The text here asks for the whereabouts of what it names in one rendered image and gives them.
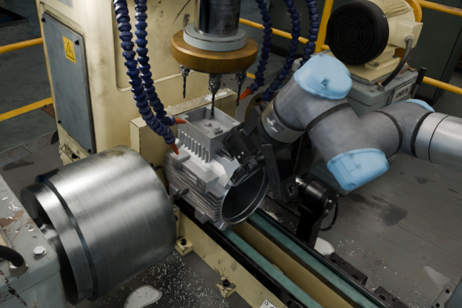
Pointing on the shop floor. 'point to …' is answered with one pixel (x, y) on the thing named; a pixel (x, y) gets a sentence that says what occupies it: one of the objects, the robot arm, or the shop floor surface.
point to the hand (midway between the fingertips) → (235, 183)
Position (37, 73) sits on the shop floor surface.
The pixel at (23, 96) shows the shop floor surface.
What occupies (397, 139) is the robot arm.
